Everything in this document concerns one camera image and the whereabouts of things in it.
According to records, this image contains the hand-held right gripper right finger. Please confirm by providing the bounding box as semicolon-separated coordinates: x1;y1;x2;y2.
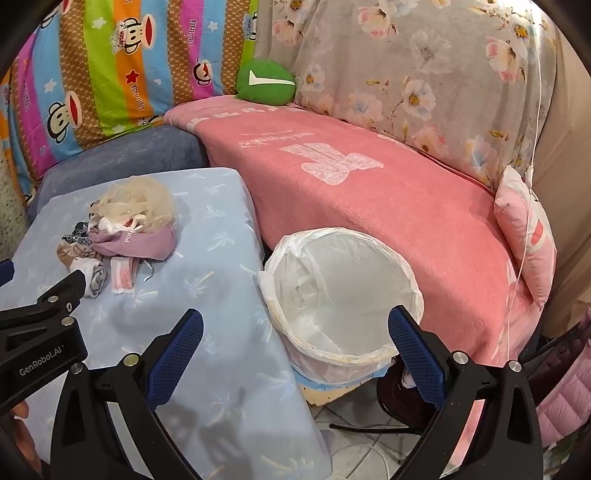
387;305;543;480

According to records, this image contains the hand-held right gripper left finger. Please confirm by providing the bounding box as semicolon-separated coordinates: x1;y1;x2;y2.
50;308;205;480

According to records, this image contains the grey white cloth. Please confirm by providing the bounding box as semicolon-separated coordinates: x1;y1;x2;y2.
69;257;109;298

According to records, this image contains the brown cloth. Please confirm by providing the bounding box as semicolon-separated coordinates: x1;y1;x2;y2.
57;242;93;269

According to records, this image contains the black white patterned cloth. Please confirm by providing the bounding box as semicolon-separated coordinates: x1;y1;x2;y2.
62;222;95;245

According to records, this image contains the pink white face mask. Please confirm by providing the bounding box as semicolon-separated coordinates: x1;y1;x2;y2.
110;256;139;294

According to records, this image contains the purple drawstring pouch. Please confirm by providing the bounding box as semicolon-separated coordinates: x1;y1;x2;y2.
92;226;178;261

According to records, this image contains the beige mesh pouf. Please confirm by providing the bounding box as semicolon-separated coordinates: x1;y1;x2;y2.
90;175;178;232

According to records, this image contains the speckled cloth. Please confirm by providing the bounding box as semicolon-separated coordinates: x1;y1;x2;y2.
0;152;33;259

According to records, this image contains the light blue palm print cloth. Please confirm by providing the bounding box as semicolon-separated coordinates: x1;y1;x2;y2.
0;167;333;480

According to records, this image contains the pink blanket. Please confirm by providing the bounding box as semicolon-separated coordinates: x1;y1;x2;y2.
164;99;543;365

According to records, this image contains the pink quilted jacket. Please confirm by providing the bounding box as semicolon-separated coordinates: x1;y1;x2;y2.
531;323;591;448

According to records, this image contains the blue-grey cushion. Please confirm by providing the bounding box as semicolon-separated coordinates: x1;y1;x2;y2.
28;124;211;217

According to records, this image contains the pink pillow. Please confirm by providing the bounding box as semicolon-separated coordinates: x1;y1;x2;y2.
493;165;557;310

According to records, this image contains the colourful cartoon monkey pillow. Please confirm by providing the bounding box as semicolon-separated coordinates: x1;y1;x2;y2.
0;0;273;195

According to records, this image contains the green round cushion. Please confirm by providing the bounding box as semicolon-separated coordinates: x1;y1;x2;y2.
235;60;297;102

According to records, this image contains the grey floral cloth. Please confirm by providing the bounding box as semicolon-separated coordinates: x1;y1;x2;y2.
252;0;559;190

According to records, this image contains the white cable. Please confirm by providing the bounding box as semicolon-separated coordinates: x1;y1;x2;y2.
505;0;546;361

